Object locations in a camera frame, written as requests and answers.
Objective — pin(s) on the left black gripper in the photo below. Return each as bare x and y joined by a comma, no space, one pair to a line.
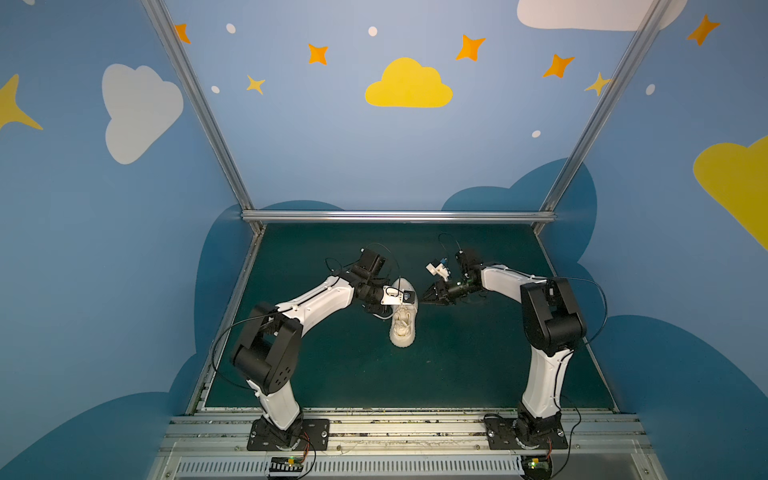
380,297

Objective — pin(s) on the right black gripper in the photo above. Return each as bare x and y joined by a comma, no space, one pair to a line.
444,291

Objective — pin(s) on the white sneaker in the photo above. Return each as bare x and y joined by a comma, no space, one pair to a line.
402,329

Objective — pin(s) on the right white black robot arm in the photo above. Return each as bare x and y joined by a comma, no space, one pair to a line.
553,326

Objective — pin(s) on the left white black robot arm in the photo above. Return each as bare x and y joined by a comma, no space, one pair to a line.
266,352

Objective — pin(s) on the rear aluminium crossbar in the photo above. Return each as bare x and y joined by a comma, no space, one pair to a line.
397,217

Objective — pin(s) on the right small circuit board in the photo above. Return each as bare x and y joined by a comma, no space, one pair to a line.
536,468

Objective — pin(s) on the small circuit board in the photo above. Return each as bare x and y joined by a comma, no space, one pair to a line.
536,468
291,467

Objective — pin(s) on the left small circuit board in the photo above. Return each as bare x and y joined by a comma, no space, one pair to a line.
291,467

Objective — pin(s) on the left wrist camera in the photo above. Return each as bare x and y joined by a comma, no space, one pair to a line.
393,296

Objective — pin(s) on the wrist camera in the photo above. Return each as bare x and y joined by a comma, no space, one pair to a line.
393,296
439,268

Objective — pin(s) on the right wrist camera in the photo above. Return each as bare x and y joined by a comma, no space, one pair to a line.
439,268

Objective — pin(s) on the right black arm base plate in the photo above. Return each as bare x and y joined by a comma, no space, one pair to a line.
506,433

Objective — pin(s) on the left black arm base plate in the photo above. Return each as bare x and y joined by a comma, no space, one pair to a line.
311,434

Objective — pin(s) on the aluminium rail base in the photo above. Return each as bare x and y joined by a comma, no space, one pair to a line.
406,444

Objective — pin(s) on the right aluminium frame post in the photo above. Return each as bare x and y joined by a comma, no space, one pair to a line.
641,42

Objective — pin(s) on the aluminium frame post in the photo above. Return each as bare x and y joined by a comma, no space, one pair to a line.
162,23
641,42

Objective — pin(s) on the left aluminium frame post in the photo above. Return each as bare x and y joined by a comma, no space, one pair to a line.
162,23

